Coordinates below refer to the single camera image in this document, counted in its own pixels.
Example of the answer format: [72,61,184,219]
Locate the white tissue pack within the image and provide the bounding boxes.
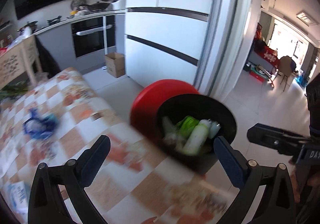
[7,181,30,214]

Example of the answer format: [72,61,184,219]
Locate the blue plastic bag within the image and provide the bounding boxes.
[22,108,59,140]

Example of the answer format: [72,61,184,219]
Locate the white green-cap bottle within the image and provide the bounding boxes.
[178,119,212,156]

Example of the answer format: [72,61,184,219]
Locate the black trash bin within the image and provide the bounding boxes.
[156,94,237,175]

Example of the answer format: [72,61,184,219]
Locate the right hand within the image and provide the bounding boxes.
[288,158,320,205]

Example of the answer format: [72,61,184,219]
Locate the checkered tablecloth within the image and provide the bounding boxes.
[1,68,232,223]

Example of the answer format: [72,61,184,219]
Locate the red round stool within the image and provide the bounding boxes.
[130,79,199,140]

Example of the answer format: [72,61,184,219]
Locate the green onions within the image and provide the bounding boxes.
[1,81,29,100]

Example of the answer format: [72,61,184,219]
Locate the cardboard box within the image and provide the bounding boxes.
[105,52,125,78]

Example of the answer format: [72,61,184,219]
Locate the black built-in oven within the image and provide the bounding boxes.
[71,15,116,58]

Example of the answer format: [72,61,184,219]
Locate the white refrigerator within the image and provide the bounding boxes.
[125,0,251,95]

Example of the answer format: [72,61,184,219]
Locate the black wok on counter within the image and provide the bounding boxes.
[79,2,110,12]

